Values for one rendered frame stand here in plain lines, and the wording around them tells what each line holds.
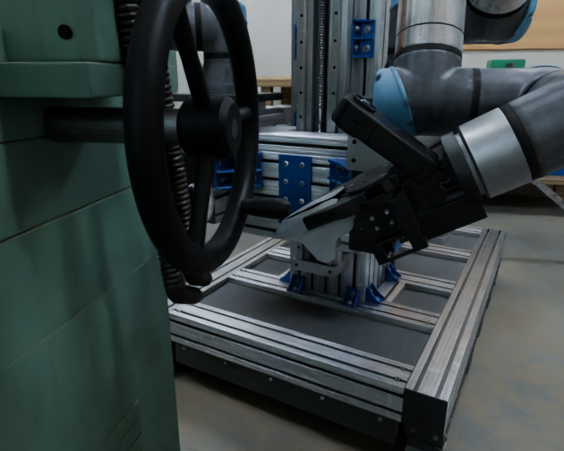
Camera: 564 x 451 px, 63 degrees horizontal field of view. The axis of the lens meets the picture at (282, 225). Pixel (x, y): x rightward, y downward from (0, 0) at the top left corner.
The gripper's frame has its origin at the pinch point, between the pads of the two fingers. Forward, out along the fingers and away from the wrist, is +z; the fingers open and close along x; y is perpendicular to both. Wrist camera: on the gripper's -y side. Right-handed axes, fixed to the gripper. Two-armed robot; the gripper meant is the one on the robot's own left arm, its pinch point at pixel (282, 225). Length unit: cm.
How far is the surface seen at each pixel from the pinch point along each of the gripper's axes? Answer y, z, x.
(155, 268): 0.7, 28.1, 12.5
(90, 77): -21.0, 4.3, -10.6
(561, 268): 114, -41, 175
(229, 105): -13.7, -3.3, -4.7
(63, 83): -21.8, 6.7, -11.0
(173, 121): -15.0, 2.3, -5.6
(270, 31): -73, 67, 332
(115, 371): 8.8, 31.6, -1.8
